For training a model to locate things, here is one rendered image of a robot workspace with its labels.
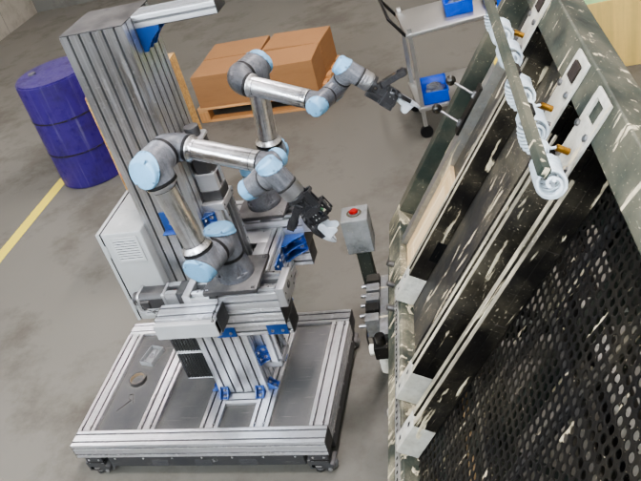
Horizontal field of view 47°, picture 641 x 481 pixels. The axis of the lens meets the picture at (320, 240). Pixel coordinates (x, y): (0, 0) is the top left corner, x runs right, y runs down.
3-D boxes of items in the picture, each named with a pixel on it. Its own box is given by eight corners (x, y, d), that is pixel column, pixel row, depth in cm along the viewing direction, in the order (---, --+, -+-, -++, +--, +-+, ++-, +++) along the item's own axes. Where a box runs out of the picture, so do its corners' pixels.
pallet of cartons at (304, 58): (343, 63, 716) (334, 19, 691) (335, 106, 642) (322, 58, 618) (220, 86, 745) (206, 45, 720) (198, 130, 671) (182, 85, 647)
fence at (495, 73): (410, 240, 308) (402, 236, 308) (521, 31, 253) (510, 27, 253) (411, 246, 304) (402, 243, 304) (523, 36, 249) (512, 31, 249)
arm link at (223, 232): (248, 244, 287) (237, 216, 279) (232, 265, 278) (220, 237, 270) (222, 242, 292) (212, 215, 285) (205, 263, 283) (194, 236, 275)
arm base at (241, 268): (213, 286, 287) (204, 266, 282) (223, 262, 299) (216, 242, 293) (249, 283, 283) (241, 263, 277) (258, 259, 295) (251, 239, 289)
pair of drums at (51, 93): (179, 109, 723) (143, 14, 670) (134, 181, 617) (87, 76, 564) (107, 121, 742) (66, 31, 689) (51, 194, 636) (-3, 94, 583)
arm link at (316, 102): (213, 72, 290) (321, 97, 270) (229, 59, 297) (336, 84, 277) (217, 97, 297) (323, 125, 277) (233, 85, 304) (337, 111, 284)
